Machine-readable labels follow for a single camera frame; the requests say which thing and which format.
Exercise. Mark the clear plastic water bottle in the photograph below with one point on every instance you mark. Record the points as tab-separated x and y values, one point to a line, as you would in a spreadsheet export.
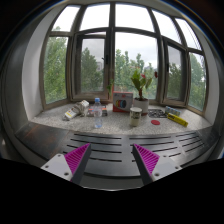
97	118

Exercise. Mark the potted plant in white pot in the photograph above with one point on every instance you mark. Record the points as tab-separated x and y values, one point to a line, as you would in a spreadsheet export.
140	82

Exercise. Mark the yellow long box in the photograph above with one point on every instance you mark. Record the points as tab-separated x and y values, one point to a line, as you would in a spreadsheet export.
177	119

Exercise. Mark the brown window frame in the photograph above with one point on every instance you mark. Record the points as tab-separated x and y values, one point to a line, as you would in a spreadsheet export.
92	49

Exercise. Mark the light blue small box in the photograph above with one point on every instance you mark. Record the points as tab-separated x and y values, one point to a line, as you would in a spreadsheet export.
172	111

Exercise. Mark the black patterned mat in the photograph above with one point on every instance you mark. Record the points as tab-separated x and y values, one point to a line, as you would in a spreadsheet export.
156	113

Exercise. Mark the red round coaster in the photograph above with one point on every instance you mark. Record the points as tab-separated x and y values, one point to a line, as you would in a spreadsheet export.
155	122

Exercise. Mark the white crumpled package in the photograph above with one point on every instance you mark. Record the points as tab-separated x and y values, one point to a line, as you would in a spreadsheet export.
78	109

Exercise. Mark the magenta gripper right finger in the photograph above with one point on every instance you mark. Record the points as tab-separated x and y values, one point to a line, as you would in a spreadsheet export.
153	167

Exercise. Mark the dark flat book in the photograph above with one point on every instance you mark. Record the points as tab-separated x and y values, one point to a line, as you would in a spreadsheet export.
92	110

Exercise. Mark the dark slatted radiator cover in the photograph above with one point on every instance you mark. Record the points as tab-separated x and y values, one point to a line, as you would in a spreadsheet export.
111	155

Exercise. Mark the cream ceramic mug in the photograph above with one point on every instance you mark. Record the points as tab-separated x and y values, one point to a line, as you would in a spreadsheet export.
135	116

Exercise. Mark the red colourful box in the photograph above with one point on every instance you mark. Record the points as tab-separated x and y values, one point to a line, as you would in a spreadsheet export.
122	101

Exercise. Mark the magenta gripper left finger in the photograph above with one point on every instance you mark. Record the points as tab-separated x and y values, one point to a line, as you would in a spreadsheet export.
70	166

